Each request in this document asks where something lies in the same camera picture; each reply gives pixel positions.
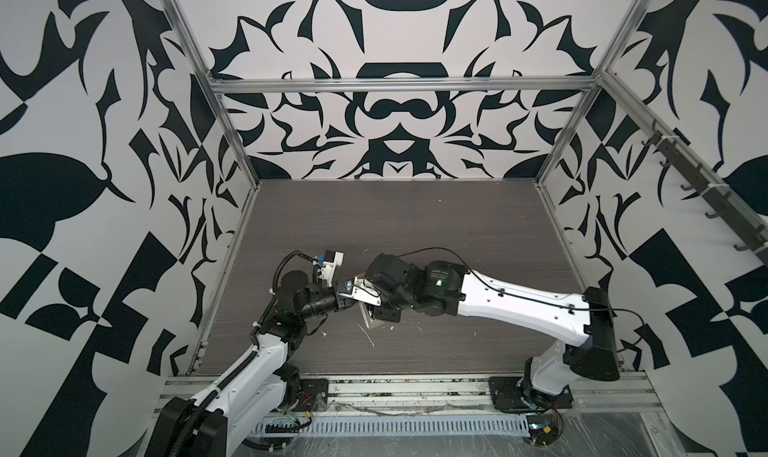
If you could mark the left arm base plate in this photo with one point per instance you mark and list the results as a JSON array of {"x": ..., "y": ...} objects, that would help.
[{"x": 306, "y": 394}]

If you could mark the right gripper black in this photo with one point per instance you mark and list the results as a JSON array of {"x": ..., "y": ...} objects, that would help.
[{"x": 381, "y": 311}]

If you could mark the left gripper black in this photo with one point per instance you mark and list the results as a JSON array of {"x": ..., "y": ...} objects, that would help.
[{"x": 341, "y": 301}]

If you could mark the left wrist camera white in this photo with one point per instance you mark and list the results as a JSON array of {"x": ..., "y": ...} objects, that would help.
[{"x": 325, "y": 265}]

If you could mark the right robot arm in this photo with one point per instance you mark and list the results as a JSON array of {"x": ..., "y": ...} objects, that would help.
[{"x": 581, "y": 324}]

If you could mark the aluminium front rail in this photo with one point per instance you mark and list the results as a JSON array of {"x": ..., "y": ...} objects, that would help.
[{"x": 425, "y": 394}]

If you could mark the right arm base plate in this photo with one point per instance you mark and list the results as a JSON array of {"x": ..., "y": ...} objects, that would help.
[{"x": 508, "y": 396}]

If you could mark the white remote control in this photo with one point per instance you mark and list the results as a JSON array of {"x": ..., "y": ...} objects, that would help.
[{"x": 370, "y": 322}]

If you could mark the small circuit board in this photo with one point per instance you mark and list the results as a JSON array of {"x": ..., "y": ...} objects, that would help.
[{"x": 543, "y": 429}]

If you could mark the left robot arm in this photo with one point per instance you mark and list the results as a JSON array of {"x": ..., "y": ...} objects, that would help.
[{"x": 217, "y": 420}]

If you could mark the white slotted cable duct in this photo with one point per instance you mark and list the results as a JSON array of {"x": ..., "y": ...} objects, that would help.
[{"x": 369, "y": 425}]

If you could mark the wall hook rail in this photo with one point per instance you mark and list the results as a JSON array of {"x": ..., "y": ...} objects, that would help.
[{"x": 701, "y": 181}]

